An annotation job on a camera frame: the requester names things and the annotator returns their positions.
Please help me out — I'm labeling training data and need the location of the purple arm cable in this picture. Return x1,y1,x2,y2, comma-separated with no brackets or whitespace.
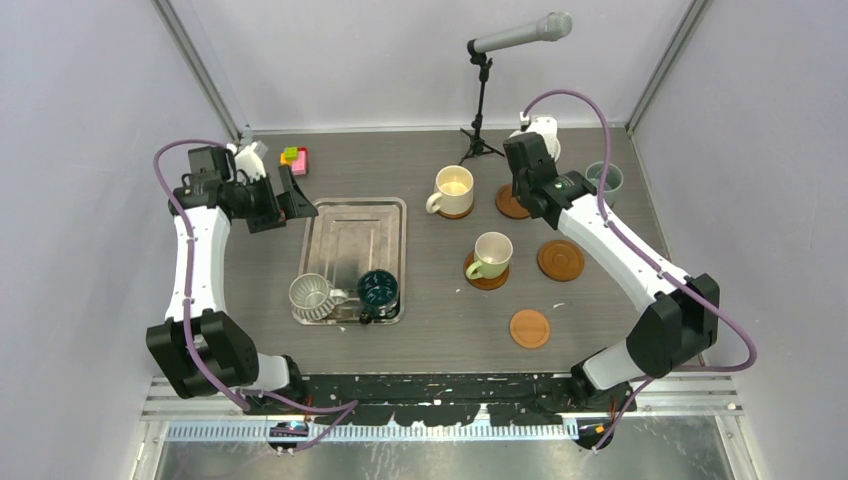
152,139,360,454
520,89,759,453

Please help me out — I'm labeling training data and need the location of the light green cup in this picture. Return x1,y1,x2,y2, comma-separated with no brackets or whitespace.
465,231,513,280

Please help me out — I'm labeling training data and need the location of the light wooden coaster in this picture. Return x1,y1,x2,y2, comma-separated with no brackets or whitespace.
509,309,550,349

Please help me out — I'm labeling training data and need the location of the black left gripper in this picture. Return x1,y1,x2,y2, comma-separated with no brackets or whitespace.
232,165,317,234

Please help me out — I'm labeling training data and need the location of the colourful block puzzle cube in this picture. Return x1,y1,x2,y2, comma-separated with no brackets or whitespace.
280,147,309,176

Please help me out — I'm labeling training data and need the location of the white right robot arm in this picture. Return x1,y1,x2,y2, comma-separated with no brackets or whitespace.
503,131,720,411

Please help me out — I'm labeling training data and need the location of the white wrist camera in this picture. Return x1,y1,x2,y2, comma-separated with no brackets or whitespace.
226,141,268,183
511,114,561,162

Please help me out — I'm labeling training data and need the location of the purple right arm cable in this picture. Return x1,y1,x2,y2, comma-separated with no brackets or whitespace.
520,89,759,453

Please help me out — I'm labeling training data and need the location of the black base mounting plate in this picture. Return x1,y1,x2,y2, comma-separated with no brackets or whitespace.
276,373,632,427

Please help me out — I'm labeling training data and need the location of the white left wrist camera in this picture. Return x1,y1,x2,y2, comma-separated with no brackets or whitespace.
226,141,268,183

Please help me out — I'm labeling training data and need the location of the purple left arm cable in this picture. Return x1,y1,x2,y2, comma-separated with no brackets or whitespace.
152,139,360,454

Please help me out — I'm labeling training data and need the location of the silver metal tray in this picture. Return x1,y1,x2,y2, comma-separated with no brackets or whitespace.
295,197,408,326

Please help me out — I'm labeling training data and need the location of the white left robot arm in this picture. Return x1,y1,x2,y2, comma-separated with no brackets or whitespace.
146,139,317,414

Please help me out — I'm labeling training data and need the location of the cream mug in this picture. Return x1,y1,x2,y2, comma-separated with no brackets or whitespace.
425,165,474,214

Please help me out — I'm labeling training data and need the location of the brown ridged wooden coaster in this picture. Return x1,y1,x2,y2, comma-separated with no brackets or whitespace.
537,240,585,282
463,251,512,290
495,184,530,220
436,205,474,220

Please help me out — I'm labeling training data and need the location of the dark green patterned mug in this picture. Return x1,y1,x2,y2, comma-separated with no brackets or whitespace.
356,269,400,325

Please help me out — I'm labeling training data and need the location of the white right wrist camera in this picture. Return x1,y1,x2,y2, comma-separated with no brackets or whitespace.
511,114,561,162

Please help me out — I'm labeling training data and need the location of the aluminium front rail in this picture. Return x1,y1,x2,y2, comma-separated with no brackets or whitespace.
141,377,744,443

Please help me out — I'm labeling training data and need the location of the silver microphone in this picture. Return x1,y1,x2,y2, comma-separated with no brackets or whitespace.
467,12,573,55

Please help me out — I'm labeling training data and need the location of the grey ribbed mug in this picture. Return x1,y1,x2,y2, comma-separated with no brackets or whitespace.
289,273,349,324

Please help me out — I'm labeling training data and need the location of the grey-blue mug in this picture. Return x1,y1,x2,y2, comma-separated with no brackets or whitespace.
584,162,624,208

